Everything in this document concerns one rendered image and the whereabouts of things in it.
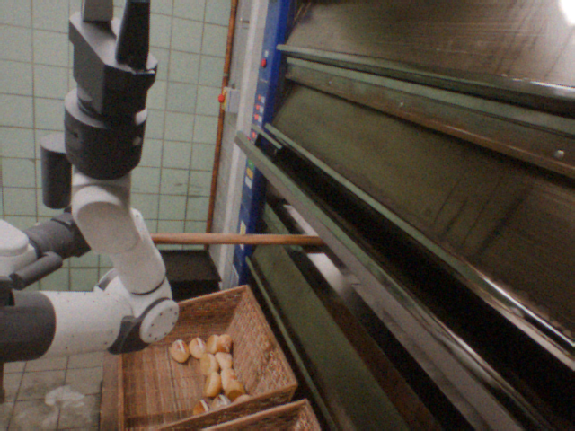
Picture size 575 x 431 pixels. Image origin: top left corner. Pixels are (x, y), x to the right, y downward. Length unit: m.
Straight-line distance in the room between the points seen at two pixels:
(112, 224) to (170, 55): 1.87
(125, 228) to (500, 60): 0.56
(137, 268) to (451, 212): 0.50
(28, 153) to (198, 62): 0.95
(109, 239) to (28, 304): 0.12
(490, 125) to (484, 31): 0.15
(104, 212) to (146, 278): 0.18
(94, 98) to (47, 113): 1.96
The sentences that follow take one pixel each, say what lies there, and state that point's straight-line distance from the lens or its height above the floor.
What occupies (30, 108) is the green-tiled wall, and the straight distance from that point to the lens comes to 2.47.
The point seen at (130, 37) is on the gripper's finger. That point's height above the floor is 1.70.
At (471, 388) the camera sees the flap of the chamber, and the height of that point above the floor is 1.41.
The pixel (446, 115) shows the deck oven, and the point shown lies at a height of 1.66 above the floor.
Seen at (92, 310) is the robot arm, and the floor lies 1.33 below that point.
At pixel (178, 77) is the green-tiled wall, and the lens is 2.41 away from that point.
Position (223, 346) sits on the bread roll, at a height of 0.69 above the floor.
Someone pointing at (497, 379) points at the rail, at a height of 1.44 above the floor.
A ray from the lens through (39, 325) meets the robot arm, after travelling 0.63.
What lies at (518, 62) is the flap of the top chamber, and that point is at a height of 1.75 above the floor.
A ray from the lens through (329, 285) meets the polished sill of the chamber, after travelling 1.15.
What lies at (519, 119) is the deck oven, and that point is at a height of 1.68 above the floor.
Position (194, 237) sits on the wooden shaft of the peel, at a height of 1.20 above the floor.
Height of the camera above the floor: 1.71
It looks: 20 degrees down
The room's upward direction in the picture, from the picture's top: 10 degrees clockwise
